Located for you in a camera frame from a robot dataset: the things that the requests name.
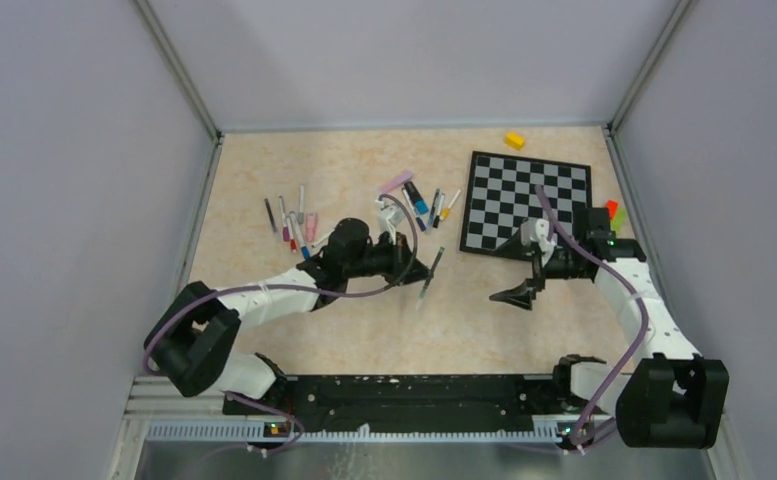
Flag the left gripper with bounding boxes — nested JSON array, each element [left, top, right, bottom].
[[344, 231, 433, 286]]

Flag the white marker dark blue cap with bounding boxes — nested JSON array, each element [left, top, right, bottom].
[[401, 187, 426, 233]]

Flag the pink highlighter pen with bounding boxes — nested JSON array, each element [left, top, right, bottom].
[[378, 170, 414, 194]]

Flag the green gel pen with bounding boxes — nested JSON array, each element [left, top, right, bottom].
[[415, 246, 445, 310]]

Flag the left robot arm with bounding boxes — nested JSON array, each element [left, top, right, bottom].
[[143, 218, 431, 414]]

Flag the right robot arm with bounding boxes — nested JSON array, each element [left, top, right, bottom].
[[490, 208, 729, 450]]

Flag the white pen grey cap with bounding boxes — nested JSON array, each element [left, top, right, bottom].
[[297, 184, 306, 225]]

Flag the black marker blue cap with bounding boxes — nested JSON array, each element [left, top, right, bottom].
[[404, 181, 429, 215]]

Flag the black white chessboard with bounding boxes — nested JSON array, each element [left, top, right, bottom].
[[459, 151, 592, 261]]

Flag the green curved block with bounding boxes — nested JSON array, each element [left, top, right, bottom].
[[610, 208, 628, 235]]

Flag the red block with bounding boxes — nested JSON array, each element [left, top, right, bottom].
[[605, 200, 619, 220]]

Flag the yellow block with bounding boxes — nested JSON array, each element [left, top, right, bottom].
[[504, 132, 526, 151]]

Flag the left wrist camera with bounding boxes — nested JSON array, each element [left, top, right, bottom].
[[377, 200, 406, 231]]

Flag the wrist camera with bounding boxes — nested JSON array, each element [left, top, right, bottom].
[[519, 218, 557, 252], [377, 200, 406, 231]]

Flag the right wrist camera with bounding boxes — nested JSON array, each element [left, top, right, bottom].
[[519, 218, 557, 252]]

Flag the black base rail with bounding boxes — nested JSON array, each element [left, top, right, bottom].
[[259, 374, 587, 433]]

